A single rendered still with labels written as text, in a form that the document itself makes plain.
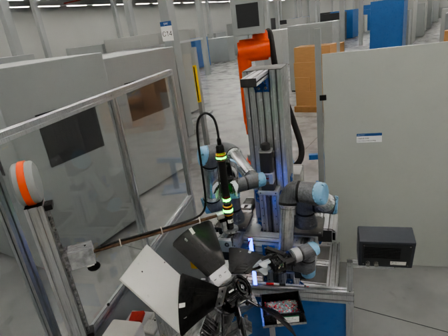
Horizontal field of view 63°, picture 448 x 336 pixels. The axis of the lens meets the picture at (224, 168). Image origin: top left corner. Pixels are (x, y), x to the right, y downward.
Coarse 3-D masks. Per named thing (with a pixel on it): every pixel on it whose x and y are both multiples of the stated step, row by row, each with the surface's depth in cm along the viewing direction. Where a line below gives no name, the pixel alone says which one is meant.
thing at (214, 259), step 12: (192, 228) 171; (204, 228) 173; (180, 240) 167; (192, 240) 169; (204, 240) 170; (216, 240) 172; (180, 252) 166; (192, 252) 167; (204, 252) 168; (216, 252) 169; (204, 264) 167; (216, 264) 167
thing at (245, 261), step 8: (232, 248) 197; (240, 248) 197; (232, 256) 191; (240, 256) 190; (248, 256) 190; (256, 256) 191; (232, 264) 184; (240, 264) 183; (248, 264) 182; (232, 272) 177; (240, 272) 176; (248, 272) 175
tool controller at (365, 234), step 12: (360, 228) 189; (372, 228) 187; (384, 228) 186; (396, 228) 184; (408, 228) 183; (360, 240) 182; (372, 240) 181; (384, 240) 180; (396, 240) 178; (408, 240) 177; (360, 252) 186; (372, 252) 184; (384, 252) 182; (396, 252) 180; (408, 252) 179; (360, 264) 192; (372, 264) 189; (384, 264) 188; (396, 264) 186; (408, 264) 184
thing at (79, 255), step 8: (64, 248) 140; (72, 248) 141; (80, 248) 140; (88, 248) 140; (64, 256) 138; (72, 256) 138; (80, 256) 139; (88, 256) 140; (72, 264) 139; (80, 264) 140; (88, 264) 141
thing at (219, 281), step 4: (220, 268) 167; (224, 268) 168; (216, 272) 167; (220, 272) 167; (228, 272) 167; (212, 276) 166; (216, 276) 166; (224, 276) 167; (228, 276) 167; (212, 280) 166; (216, 280) 166; (220, 280) 166; (224, 280) 166; (216, 284) 165; (220, 284) 165
